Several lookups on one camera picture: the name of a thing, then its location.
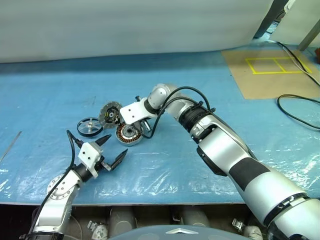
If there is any grey finned motor end cover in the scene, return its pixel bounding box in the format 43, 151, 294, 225
98, 100, 123, 130

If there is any white round perforated fitting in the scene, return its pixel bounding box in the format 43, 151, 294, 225
87, 219, 109, 237

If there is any blue plastic table cover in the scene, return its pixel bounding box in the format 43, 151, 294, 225
0, 37, 320, 207

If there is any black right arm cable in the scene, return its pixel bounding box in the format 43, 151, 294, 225
142, 86, 216, 139

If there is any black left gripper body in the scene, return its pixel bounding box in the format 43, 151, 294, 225
96, 154, 113, 174

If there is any grey rounded cylinder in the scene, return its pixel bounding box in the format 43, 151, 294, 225
108, 206, 138, 236
179, 206, 211, 228

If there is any motor stator with copper windings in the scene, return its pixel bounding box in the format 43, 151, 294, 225
115, 123, 145, 147

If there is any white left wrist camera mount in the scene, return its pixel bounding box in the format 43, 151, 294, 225
78, 142, 105, 179

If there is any light grey metal leg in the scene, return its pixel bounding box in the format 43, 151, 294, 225
297, 18, 320, 52

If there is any brown cardboard sheet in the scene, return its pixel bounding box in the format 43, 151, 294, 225
221, 48, 320, 100

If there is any thin black cable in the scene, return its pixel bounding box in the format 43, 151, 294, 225
275, 40, 320, 85

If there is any thin white cable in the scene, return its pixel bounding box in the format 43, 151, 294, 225
282, 44, 310, 74

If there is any grey robot torso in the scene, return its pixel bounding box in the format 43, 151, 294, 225
107, 224, 220, 240

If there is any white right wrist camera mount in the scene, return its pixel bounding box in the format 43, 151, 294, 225
119, 98, 154, 125

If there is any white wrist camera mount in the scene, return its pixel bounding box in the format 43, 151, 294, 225
78, 142, 105, 179
119, 98, 154, 125

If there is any white panel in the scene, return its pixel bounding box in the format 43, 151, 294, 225
268, 9, 320, 49

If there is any white foam backdrop sheet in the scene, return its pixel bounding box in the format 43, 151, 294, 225
0, 0, 276, 65

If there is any black spoked rotor ring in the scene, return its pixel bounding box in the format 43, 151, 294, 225
76, 116, 104, 137

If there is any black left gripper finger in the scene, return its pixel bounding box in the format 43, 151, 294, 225
94, 134, 112, 149
109, 148, 129, 172

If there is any looped black cable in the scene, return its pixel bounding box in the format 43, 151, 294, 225
276, 93, 320, 131

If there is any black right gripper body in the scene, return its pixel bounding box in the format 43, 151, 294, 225
136, 118, 152, 134

